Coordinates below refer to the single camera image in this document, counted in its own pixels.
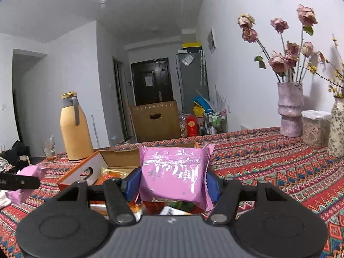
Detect floral patterned vase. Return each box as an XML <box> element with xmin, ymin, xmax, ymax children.
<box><xmin>326</xmin><ymin>96</ymin><xmax>344</xmax><ymax>158</ymax></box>

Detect orange cardboard box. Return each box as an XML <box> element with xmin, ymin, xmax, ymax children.
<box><xmin>57</xmin><ymin>141</ymin><xmax>201</xmax><ymax>194</ymax></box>

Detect clear container of oats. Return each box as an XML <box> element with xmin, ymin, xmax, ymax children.
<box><xmin>301</xmin><ymin>110</ymin><xmax>332</xmax><ymax>148</ymax></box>

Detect clear plastic jar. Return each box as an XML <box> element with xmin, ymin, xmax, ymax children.
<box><xmin>178</xmin><ymin>112</ymin><xmax>189</xmax><ymax>138</ymax></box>

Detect dried pink roses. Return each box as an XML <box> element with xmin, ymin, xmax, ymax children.
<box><xmin>238</xmin><ymin>4</ymin><xmax>327</xmax><ymax>84</ymax></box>

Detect long orange stick snack packet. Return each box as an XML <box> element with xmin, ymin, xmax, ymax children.
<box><xmin>100</xmin><ymin>166</ymin><xmax>135</xmax><ymax>186</ymax></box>

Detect yellow flower branches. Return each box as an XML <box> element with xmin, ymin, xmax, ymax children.
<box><xmin>307</xmin><ymin>33</ymin><xmax>344</xmax><ymax>99</ymax></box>

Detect pink ceramic vase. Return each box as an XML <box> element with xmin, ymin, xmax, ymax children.
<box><xmin>276</xmin><ymin>82</ymin><xmax>305</xmax><ymax>138</ymax></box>

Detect wire cart with bottles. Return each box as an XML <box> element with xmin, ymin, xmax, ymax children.
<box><xmin>203</xmin><ymin>110</ymin><xmax>228</xmax><ymax>136</ymax></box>

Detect pink snack packet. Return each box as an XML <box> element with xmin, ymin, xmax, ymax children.
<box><xmin>138</xmin><ymin>143</ymin><xmax>216</xmax><ymax>212</ymax></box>
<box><xmin>6</xmin><ymin>165</ymin><xmax>52</xmax><ymax>205</ymax></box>

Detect white barcode snack packet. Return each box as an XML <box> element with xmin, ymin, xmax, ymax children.
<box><xmin>158</xmin><ymin>201</ymin><xmax>194</xmax><ymax>217</ymax></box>

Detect yellow and red bag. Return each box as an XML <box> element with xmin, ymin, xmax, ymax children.
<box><xmin>185</xmin><ymin>106</ymin><xmax>205</xmax><ymax>138</ymax></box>

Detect white folded umbrella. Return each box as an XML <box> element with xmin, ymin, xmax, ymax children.
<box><xmin>198</xmin><ymin>49</ymin><xmax>207</xmax><ymax>88</ymax></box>

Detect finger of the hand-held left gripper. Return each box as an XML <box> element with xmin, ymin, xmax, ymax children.
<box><xmin>0</xmin><ymin>172</ymin><xmax>41</xmax><ymax>190</ymax></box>

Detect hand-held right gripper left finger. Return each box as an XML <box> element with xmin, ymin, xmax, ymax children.
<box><xmin>56</xmin><ymin>167</ymin><xmax>142</xmax><ymax>226</ymax></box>

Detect dark entrance door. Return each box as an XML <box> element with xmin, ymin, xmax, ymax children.
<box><xmin>131</xmin><ymin>57</ymin><xmax>174</xmax><ymax>107</ymax></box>

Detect dark chair with clothes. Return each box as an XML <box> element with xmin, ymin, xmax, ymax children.
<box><xmin>0</xmin><ymin>139</ymin><xmax>32</xmax><ymax>173</ymax></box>

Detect blue plastic item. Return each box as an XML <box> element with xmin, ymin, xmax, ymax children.
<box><xmin>193</xmin><ymin>96</ymin><xmax>213</xmax><ymax>112</ymax></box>

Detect orange and white snack packet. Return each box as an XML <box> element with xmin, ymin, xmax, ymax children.
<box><xmin>90</xmin><ymin>201</ymin><xmax>143</xmax><ymax>221</ymax></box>

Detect grey refrigerator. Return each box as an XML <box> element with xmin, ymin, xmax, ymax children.
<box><xmin>176</xmin><ymin>49</ymin><xmax>210</xmax><ymax>114</ymax></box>

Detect clear glass cup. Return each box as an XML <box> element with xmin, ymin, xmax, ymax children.
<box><xmin>43</xmin><ymin>135</ymin><xmax>58</xmax><ymax>163</ymax></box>

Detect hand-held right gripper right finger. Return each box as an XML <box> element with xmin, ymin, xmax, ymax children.
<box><xmin>206</xmin><ymin>170</ymin><xmax>288</xmax><ymax>225</ymax></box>

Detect yellow thermos jug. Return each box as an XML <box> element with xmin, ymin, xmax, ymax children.
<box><xmin>59</xmin><ymin>92</ymin><xmax>95</xmax><ymax>161</ymax></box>

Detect paper note on refrigerator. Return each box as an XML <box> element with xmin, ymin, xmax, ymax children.
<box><xmin>180</xmin><ymin>54</ymin><xmax>195</xmax><ymax>66</ymax></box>

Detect brown cardboard box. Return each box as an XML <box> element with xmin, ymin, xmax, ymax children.
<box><xmin>129</xmin><ymin>100</ymin><xmax>181</xmax><ymax>143</ymax></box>

